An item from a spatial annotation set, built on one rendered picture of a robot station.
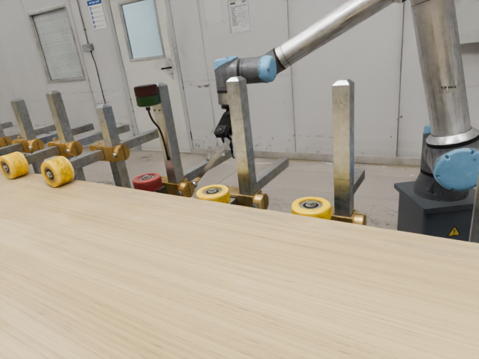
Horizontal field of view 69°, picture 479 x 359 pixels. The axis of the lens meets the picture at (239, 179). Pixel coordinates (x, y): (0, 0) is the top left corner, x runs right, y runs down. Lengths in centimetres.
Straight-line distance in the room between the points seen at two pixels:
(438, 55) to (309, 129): 260
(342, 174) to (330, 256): 25
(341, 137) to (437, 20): 57
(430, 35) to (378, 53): 225
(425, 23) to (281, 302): 95
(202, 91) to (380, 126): 200
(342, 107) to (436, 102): 56
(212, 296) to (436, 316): 28
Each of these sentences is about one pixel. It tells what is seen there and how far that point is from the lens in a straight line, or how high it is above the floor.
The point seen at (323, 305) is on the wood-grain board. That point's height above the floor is 90.
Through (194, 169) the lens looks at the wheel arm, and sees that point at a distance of 117.
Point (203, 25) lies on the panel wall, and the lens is 412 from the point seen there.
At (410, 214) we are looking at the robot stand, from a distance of 158.
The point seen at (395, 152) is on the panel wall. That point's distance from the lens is 361.
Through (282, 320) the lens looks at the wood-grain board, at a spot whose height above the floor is 90.
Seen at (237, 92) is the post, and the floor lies 113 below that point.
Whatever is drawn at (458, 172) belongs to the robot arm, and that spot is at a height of 78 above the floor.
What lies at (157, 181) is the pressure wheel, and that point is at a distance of 101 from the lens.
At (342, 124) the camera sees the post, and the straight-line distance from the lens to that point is 75.
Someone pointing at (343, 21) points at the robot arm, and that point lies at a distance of 136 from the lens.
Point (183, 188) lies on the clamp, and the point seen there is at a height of 86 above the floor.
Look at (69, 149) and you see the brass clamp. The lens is 138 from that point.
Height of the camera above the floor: 123
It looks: 21 degrees down
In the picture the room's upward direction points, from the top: 7 degrees counter-clockwise
